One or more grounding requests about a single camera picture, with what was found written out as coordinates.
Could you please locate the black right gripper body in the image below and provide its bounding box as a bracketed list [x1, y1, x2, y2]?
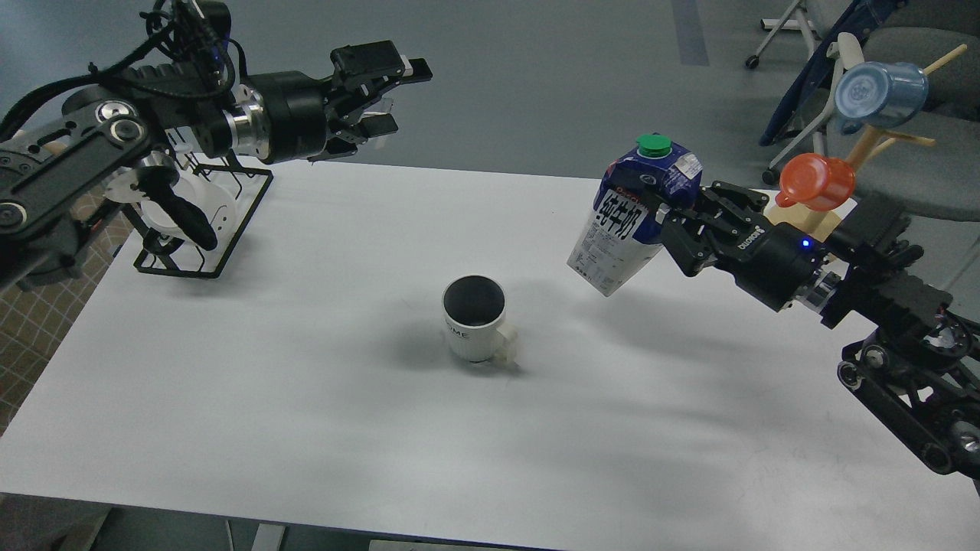
[683, 196, 828, 311]

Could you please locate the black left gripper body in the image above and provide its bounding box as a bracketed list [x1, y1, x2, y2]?
[230, 72, 361, 165]

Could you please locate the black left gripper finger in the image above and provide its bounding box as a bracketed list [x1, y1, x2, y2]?
[325, 114, 399, 158]
[329, 42, 433, 99]

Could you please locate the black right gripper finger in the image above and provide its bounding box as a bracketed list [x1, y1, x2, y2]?
[637, 188, 708, 278]
[701, 181, 770, 222]

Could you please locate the blue white milk carton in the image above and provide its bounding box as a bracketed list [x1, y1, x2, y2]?
[567, 133, 703, 297]

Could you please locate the white ceramic mug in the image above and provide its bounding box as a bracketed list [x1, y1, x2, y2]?
[441, 274, 517, 365]

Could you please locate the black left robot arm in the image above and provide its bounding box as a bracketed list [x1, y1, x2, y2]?
[1, 1, 432, 290]

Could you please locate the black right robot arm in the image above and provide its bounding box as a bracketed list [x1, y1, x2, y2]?
[639, 181, 979, 479]

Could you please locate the wooden cup tree stand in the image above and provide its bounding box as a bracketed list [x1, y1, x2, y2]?
[766, 38, 969, 238]

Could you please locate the orange plastic cup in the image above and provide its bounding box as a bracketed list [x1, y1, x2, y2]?
[775, 153, 855, 212]

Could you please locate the blue plastic cup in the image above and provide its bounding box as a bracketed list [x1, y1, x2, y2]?
[834, 60, 929, 129]

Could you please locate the white mug on rack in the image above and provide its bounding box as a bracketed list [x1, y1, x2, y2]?
[139, 171, 239, 251]

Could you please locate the grey office chair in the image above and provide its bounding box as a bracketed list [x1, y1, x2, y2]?
[759, 1, 978, 222]

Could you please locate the beige checkered cloth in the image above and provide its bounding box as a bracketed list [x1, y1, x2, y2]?
[0, 191, 135, 437]

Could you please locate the black wire cup rack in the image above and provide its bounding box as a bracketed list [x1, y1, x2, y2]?
[126, 152, 273, 279]

